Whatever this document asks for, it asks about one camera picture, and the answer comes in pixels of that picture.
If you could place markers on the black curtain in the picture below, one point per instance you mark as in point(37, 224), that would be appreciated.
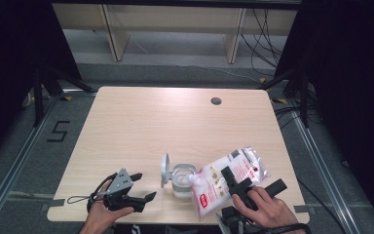
point(9, 65)
point(354, 81)

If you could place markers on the beige wooden shelf unit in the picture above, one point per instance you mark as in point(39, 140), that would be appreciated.
point(175, 18)

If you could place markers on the red and white spouted pouch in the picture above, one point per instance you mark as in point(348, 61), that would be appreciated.
point(211, 191)

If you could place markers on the person's left hand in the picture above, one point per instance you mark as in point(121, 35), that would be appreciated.
point(100, 211)

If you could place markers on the person's dark clothing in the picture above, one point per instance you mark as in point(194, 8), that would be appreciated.
point(175, 230)

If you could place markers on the grey tape strip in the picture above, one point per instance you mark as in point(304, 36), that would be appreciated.
point(56, 203)
point(302, 209)

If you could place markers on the person's right hand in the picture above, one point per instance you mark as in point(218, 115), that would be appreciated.
point(272, 213)

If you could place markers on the clear jar with grey lid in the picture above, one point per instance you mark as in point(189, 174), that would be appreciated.
point(183, 182)

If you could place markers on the grey table grommet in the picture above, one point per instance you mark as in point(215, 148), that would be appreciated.
point(216, 101)

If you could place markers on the black metal stand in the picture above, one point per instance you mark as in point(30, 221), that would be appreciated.
point(38, 97)
point(303, 97)

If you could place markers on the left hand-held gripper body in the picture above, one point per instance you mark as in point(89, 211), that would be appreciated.
point(120, 182)

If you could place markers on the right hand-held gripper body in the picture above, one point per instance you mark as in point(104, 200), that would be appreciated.
point(245, 188)

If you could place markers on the yellow black tape piece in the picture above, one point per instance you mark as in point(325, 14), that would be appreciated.
point(280, 100)
point(66, 97)

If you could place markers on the metal floor rail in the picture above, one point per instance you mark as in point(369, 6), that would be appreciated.
point(318, 162)
point(16, 159)

